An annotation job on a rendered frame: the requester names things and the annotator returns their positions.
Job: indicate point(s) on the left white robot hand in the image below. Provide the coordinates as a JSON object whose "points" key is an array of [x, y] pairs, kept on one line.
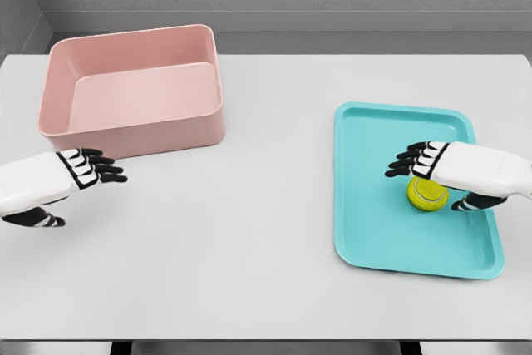
{"points": [[33, 182]]}

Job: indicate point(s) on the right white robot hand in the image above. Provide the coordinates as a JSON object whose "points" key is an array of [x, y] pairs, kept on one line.
{"points": [[474, 168]]}

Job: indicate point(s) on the yellow-green tennis ball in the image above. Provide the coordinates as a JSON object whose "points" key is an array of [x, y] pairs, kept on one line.
{"points": [[426, 197]]}

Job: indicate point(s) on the blue plastic tray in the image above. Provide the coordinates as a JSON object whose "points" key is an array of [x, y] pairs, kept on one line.
{"points": [[374, 205]]}

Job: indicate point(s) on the pink plastic basket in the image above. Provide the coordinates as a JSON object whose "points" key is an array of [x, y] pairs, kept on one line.
{"points": [[137, 89]]}

